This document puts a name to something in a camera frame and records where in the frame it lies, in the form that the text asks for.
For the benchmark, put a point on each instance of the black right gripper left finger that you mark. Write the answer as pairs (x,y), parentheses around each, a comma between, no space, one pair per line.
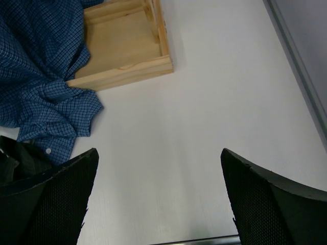
(49,207)

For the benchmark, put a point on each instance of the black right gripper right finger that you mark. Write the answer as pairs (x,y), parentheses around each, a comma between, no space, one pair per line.
(269,208)

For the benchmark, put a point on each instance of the dark pinstriped shirt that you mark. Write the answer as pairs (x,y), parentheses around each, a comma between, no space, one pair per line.
(20,160)

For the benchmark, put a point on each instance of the blue checked shirt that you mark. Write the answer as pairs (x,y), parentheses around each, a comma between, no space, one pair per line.
(42,47)

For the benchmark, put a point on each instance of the wooden clothes rack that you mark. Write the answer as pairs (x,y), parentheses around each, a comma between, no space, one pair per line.
(128,43)

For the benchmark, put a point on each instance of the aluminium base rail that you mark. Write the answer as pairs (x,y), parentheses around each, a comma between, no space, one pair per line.
(223,240)

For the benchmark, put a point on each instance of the aluminium frame post right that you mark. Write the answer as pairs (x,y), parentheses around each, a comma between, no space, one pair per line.
(301,29)

